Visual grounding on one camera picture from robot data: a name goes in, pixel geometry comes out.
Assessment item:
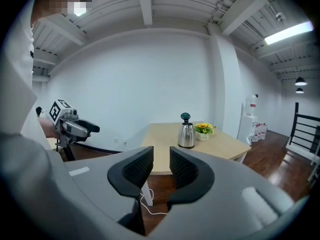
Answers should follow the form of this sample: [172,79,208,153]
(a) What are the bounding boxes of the light wooden table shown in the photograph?
[140,123,252,207]

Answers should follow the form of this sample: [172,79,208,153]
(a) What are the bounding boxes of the white water dispenser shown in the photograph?
[239,93,259,145]

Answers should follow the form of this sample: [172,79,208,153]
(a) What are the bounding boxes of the person's left forearm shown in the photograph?
[36,115,58,139]

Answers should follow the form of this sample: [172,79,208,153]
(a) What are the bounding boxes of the yellow flowers in white pot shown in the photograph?
[194,122,217,142]

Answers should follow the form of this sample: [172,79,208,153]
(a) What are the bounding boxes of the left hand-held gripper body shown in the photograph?
[49,98,91,148]

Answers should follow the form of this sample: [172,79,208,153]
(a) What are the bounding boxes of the group of water jugs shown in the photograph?
[250,122,269,143]

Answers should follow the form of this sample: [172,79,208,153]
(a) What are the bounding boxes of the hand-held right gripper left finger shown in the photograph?
[107,145,155,199]

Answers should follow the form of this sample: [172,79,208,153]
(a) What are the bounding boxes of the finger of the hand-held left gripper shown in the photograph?
[74,119,101,134]
[71,131,92,143]

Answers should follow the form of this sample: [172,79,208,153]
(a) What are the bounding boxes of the white cable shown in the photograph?
[138,188,169,216]

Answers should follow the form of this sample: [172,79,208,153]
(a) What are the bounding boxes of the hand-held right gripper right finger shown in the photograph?
[166,146,216,212]

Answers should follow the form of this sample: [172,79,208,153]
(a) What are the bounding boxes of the black railing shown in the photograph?
[289,102,320,161]

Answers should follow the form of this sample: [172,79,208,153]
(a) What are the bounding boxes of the stainless steel teapot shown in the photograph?
[177,112,196,150]

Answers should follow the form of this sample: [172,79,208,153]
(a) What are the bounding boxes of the long ceiling light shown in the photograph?
[263,21,314,45]

